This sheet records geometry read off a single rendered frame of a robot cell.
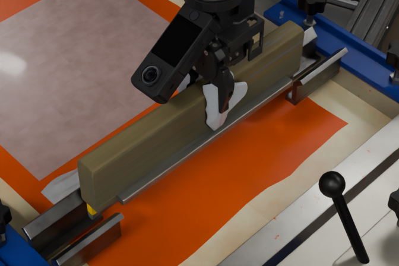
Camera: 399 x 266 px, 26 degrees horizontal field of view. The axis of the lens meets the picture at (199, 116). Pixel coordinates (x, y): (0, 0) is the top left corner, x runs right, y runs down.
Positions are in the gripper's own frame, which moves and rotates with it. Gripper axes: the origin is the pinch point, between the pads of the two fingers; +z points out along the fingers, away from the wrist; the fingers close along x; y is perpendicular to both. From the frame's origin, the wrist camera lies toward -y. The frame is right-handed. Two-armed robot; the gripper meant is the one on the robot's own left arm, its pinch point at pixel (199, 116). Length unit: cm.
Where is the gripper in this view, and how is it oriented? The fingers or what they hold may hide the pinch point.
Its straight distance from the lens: 108.7
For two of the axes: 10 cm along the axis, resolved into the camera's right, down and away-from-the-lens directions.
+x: -7.0, -5.3, 4.9
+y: 7.2, -5.1, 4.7
